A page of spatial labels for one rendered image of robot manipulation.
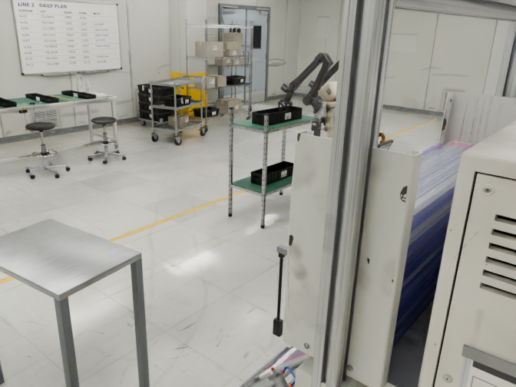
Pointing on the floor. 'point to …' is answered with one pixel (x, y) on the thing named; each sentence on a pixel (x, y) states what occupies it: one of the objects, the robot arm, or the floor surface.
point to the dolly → (153, 103)
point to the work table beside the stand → (72, 279)
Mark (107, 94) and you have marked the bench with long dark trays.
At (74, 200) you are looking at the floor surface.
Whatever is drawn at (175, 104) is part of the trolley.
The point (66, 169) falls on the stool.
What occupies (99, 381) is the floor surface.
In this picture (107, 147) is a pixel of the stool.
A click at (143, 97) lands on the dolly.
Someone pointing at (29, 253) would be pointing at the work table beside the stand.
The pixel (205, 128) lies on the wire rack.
